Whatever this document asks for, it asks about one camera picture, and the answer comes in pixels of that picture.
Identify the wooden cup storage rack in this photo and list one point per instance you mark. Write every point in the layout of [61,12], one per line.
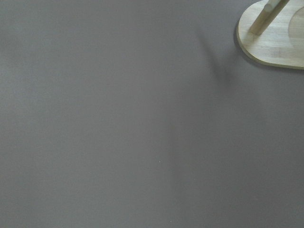
[281,44]

